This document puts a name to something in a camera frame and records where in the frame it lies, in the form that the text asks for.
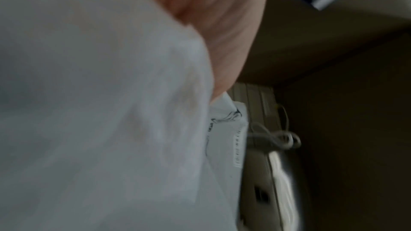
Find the steel wall dispenser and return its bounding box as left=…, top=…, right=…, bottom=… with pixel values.
left=238, top=148, right=310, bottom=231

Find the person's left hand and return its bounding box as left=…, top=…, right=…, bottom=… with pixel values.
left=154, top=0, right=270, bottom=104

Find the white cable with yellow plug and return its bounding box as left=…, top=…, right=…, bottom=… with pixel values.
left=275, top=104, right=292, bottom=133

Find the clear plastic bag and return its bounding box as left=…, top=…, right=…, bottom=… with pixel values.
left=0, top=0, right=250, bottom=231

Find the white power cord with plug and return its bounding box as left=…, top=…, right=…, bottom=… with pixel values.
left=246, top=121, right=303, bottom=151

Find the brown partition panel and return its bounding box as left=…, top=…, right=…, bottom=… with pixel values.
left=231, top=0, right=411, bottom=231

